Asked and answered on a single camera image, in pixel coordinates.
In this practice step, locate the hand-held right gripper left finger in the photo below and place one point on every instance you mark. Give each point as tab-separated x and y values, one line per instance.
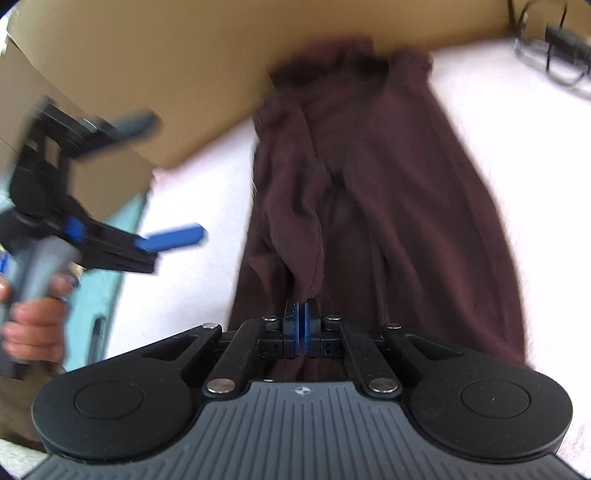
292	330

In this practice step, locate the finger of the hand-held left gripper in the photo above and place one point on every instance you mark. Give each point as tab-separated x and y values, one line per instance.
134	124
175	236

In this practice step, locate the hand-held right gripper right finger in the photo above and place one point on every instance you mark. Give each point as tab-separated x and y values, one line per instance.
313	330

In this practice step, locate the maroon hoodie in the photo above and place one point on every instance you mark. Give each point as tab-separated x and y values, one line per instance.
369	207

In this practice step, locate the person's left forearm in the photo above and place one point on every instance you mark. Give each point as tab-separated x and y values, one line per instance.
18	406

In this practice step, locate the person's left hand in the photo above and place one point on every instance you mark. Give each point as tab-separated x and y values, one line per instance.
37	327

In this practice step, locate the teal cloth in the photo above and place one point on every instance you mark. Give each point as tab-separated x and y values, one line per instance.
124	286

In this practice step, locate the black rectangular patch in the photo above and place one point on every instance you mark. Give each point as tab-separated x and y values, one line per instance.
98	334

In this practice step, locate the pink fleece blanket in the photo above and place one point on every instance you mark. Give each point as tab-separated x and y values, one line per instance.
545	161

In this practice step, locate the black power adapter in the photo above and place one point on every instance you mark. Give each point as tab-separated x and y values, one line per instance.
565	39

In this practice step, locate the brown cardboard wall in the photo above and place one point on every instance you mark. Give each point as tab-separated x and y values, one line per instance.
184	69

